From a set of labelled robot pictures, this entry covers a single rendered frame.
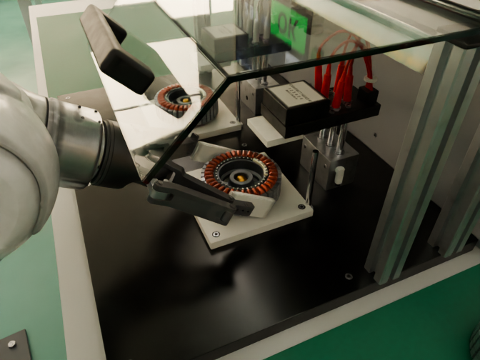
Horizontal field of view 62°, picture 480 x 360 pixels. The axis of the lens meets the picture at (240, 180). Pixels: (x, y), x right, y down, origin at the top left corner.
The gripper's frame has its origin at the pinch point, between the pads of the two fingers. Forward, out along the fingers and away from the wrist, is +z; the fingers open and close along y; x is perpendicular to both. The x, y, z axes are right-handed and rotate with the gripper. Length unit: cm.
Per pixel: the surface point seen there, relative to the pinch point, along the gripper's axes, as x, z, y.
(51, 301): 91, 2, 56
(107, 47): -15.0, -25.9, -13.0
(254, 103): -5.1, 11.1, 20.7
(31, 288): 94, -3, 65
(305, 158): -4.7, 11.4, 2.3
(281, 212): 0.2, 4.0, -6.2
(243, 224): 3.0, -0.8, -6.2
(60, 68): 15, -15, 63
